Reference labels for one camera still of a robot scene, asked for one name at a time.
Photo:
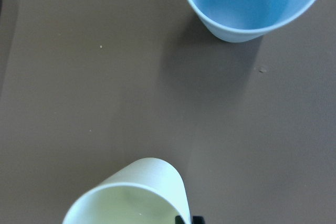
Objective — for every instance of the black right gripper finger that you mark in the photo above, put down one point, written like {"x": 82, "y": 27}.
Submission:
{"x": 193, "y": 220}

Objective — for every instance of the mint green cup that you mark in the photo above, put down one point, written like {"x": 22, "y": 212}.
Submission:
{"x": 149, "y": 190}

